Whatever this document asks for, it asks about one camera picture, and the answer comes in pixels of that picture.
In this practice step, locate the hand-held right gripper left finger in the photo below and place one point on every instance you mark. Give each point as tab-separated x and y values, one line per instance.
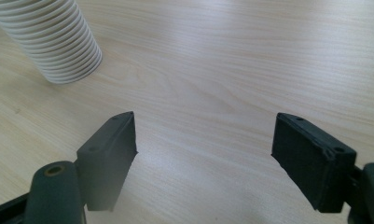
108	161

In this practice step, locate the stack of white paper cups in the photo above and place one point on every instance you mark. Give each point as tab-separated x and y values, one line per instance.
48	37

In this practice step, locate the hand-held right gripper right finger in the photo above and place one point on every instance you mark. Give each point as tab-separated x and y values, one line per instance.
312	168

